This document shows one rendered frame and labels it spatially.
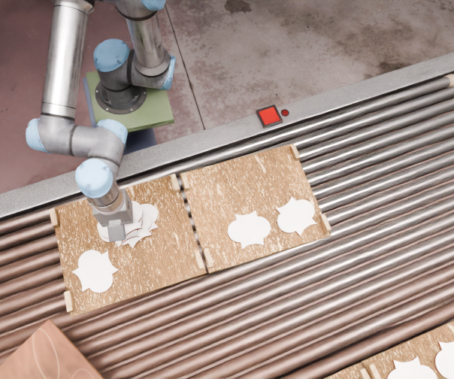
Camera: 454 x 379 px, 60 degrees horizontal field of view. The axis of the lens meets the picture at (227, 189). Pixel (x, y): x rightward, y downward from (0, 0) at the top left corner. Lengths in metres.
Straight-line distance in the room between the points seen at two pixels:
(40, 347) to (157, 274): 0.36
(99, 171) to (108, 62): 0.55
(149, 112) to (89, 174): 0.66
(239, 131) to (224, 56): 1.47
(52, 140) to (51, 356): 0.55
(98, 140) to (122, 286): 0.48
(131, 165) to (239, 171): 0.37
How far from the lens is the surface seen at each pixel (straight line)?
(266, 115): 1.48
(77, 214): 1.35
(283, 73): 2.83
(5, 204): 1.47
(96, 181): 0.89
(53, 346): 1.17
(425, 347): 1.36
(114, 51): 1.39
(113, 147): 0.95
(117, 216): 1.07
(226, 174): 1.34
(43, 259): 1.36
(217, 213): 1.28
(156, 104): 1.53
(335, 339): 1.28
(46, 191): 1.44
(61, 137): 0.99
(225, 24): 3.07
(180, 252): 1.25
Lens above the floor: 2.14
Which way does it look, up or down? 67 degrees down
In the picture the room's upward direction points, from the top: 6 degrees clockwise
